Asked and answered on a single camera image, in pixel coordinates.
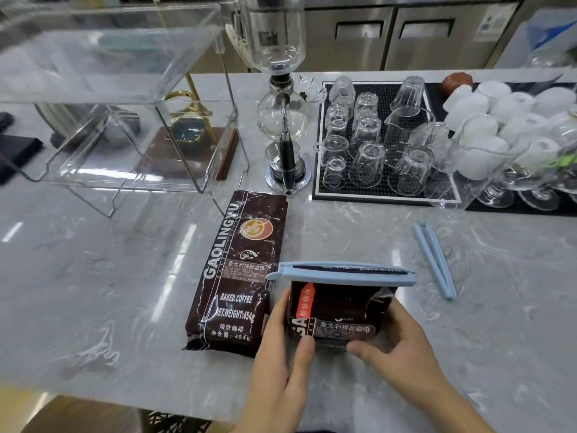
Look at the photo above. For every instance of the person's left hand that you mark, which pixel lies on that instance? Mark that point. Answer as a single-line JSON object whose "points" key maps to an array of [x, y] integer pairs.
{"points": [[270, 383]]}

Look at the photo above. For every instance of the person's right hand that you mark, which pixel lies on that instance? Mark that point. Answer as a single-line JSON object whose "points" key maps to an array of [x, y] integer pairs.
{"points": [[405, 356]]}

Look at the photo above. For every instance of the person's right thumb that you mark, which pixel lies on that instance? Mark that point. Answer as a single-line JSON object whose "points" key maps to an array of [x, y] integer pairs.
{"points": [[364, 350]]}

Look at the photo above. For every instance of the person's left thumb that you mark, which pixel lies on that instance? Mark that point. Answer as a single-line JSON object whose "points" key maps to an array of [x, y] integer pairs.
{"points": [[303, 363]]}

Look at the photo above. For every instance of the dark brown coffee bag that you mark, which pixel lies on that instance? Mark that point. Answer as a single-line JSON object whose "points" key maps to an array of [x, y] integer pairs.
{"points": [[239, 275], [338, 311]]}

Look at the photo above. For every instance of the person's right forearm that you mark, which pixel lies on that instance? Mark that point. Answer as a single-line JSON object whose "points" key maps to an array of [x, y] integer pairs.
{"points": [[450, 412]]}

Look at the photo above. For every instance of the blue bag sealing clip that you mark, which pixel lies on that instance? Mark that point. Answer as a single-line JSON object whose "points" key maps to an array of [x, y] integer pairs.
{"points": [[342, 271], [435, 261]]}

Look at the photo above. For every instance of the full dark brown coffee bag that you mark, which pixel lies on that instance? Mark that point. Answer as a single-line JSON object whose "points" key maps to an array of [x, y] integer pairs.
{"points": [[239, 275]]}

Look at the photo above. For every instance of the black patterned basket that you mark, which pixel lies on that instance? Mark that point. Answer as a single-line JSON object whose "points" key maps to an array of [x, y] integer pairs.
{"points": [[173, 422]]}

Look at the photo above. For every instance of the black rubber bar mat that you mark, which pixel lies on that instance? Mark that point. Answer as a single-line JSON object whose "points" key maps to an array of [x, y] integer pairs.
{"points": [[392, 193], [518, 207]]}

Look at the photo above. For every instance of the large clear glass pitcher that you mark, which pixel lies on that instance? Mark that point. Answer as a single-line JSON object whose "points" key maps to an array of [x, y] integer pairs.
{"points": [[450, 184]]}

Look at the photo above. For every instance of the group of clear drinking glasses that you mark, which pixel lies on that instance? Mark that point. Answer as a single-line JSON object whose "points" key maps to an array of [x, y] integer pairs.
{"points": [[367, 162]]}

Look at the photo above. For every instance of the clear stemmed dessert glass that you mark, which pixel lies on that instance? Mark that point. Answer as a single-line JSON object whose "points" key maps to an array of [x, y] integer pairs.
{"points": [[569, 175], [538, 198], [496, 193]]}

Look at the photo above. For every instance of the glass siphon coffee maker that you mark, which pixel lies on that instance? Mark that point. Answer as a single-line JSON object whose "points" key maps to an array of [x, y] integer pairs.
{"points": [[281, 112]]}

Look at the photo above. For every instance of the brass brewer on wooden base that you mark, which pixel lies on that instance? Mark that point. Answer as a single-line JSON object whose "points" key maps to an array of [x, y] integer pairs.
{"points": [[189, 130]]}

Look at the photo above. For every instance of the cut crystal glass dish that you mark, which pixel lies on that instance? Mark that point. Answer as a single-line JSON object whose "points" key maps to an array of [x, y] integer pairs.
{"points": [[312, 90]]}

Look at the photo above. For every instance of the group of white ceramic cups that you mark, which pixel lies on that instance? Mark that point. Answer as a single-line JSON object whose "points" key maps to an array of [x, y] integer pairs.
{"points": [[509, 105]]}

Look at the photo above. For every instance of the stainless steel counter fridge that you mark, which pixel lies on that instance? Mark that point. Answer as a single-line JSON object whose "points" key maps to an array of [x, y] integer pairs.
{"points": [[405, 35]]}

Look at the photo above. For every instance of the round metal tray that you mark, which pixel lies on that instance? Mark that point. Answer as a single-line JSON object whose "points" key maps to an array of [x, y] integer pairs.
{"points": [[85, 126]]}

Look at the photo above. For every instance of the clear acrylic display case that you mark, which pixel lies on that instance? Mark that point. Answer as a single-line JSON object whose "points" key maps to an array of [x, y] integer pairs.
{"points": [[112, 94]]}

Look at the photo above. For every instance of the white paper notice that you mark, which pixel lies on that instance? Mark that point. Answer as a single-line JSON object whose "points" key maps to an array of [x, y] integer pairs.
{"points": [[497, 21]]}

